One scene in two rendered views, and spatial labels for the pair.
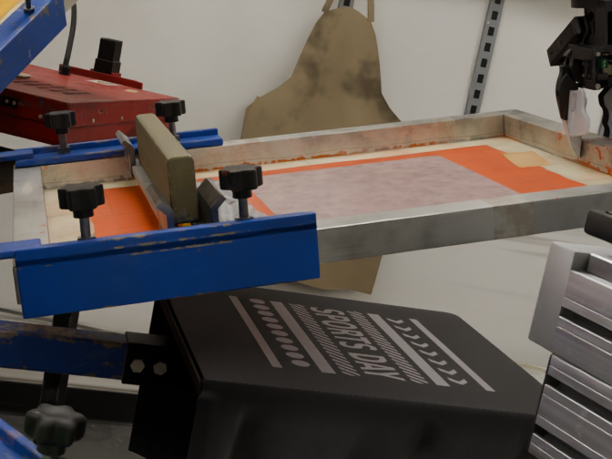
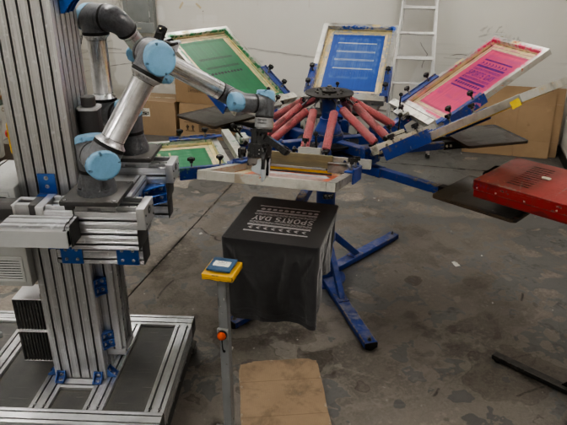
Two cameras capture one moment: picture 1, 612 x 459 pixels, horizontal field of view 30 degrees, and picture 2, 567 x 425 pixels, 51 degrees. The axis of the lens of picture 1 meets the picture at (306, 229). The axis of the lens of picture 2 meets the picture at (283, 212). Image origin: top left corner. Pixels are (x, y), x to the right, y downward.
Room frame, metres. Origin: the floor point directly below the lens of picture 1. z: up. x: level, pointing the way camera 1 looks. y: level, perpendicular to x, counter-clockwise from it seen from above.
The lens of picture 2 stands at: (2.80, -2.28, 2.14)
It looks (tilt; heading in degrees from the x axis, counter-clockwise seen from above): 24 degrees down; 121
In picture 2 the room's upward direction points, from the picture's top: straight up
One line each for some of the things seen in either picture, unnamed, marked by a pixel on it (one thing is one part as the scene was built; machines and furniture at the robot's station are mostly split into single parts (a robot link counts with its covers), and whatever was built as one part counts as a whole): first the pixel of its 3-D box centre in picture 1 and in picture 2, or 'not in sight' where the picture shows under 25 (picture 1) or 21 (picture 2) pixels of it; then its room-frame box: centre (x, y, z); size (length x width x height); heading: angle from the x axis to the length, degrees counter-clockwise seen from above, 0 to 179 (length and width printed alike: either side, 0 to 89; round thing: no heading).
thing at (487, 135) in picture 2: not in sight; (423, 145); (1.63, 1.47, 0.91); 1.34 x 0.40 x 0.08; 46
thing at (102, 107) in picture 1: (37, 98); (554, 191); (2.55, 0.65, 1.06); 0.61 x 0.46 x 0.12; 166
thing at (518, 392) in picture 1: (349, 341); (283, 220); (1.48, -0.09, 0.95); 0.48 x 0.44 x 0.01; 106
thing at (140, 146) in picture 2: not in sight; (132, 140); (0.83, -0.36, 1.31); 0.15 x 0.15 x 0.10
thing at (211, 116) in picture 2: not in sight; (255, 132); (0.52, 1.14, 0.91); 1.34 x 0.40 x 0.08; 166
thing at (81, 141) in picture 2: not in sight; (92, 150); (1.07, -0.80, 1.42); 0.13 x 0.12 x 0.14; 149
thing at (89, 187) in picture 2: not in sight; (95, 179); (1.06, -0.80, 1.31); 0.15 x 0.15 x 0.10
